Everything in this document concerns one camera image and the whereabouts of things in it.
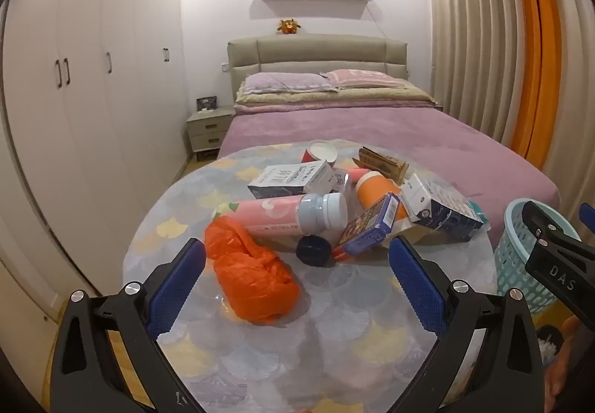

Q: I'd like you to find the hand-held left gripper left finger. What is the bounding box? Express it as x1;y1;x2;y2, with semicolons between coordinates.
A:
49;237;208;413

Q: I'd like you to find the red paper cup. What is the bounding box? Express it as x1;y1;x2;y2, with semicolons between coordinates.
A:
302;140;339;165

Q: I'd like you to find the light blue plastic basket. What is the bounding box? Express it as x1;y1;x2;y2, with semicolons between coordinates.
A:
493;198;582;314

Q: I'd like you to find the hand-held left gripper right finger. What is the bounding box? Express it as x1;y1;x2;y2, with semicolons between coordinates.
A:
388;235;547;413

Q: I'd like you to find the white and blue carton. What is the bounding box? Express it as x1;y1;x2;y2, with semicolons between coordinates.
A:
401;173;485;243

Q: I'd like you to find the orange paper cup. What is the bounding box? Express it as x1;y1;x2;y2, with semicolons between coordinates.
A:
356;171;410;221

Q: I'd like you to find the pink pillow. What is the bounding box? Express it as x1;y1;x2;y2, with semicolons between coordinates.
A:
323;69;410;90

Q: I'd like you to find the beige padded headboard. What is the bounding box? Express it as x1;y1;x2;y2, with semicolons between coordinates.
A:
227;34;410;93

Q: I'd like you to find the teal plastic bag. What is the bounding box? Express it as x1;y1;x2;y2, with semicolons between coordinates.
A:
470;203;490;230

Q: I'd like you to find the pink bottle with grey cap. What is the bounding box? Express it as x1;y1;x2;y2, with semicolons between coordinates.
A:
228;192;349;239

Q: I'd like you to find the purple pillow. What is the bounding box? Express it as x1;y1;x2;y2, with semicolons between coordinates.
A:
242;71;339;95

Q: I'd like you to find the white wardrobe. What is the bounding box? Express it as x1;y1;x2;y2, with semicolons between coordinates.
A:
0;0;193;349

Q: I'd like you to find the purple bed blanket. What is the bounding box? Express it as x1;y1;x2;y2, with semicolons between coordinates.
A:
218;108;559;218

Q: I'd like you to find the orange curtain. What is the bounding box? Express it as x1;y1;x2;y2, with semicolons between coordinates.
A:
502;0;565;160

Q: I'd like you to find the folded beige quilt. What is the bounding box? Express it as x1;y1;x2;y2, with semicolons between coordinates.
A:
234;80;440;116

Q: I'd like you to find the beige nightstand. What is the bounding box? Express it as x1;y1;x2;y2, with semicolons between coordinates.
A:
187;108;234;161

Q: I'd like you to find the dark blue round cap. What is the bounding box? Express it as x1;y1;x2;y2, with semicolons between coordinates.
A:
296;235;332;266

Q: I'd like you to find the beige curtain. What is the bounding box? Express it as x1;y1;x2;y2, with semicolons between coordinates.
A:
425;0;531;153
541;0;595;191

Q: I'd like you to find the orange plastic bag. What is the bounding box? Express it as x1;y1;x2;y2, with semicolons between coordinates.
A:
205;216;300;325

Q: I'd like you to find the grey and white carton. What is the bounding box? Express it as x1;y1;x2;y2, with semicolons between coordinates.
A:
247;160;336;201

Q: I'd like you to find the blue printed box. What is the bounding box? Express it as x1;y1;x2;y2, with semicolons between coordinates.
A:
332;192;401;261

